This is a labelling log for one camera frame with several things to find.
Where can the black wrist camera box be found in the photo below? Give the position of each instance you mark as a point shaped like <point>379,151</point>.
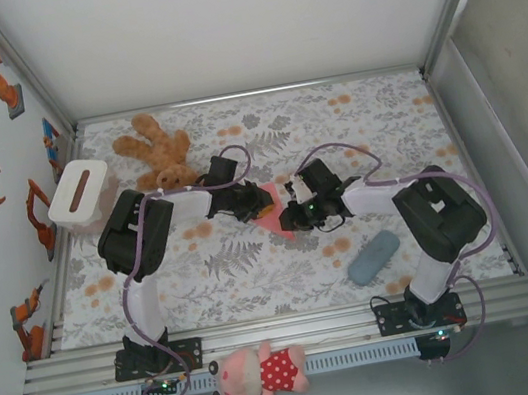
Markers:
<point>321,177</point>
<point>223,170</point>

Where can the pink cloth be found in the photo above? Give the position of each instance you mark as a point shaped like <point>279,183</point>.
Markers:
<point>278,220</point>

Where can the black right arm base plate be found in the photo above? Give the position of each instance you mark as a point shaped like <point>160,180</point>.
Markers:
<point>391,320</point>

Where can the blue and orange sticker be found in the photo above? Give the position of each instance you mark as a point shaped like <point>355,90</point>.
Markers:
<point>53,146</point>

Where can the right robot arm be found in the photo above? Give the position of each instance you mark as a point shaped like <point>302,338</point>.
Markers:
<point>442,216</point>

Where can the black controller board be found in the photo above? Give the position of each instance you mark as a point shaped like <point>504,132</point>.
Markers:
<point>163,387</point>
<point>438,343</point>

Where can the white and pink tissue box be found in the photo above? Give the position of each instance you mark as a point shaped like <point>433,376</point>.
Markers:
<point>76,196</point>

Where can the brown teddy bear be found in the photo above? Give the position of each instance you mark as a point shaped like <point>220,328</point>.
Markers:
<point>159,149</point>

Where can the aluminium frame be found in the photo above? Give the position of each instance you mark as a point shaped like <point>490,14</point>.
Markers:
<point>315,323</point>

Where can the floral printed table cloth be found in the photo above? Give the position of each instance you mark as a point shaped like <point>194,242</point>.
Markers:
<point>258,284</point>

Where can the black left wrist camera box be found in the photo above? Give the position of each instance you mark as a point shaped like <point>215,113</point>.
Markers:
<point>223,170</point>

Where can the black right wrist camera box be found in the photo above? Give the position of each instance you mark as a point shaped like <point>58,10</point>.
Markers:
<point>321,177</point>

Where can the pink pig plush toy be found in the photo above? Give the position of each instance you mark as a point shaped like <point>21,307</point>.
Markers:
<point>253,374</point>

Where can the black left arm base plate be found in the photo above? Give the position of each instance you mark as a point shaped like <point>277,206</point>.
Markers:
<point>191,354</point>

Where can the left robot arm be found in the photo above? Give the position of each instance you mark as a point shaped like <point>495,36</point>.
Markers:
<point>136,239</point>

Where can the blue glasses case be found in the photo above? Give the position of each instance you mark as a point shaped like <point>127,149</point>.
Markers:
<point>373,258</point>

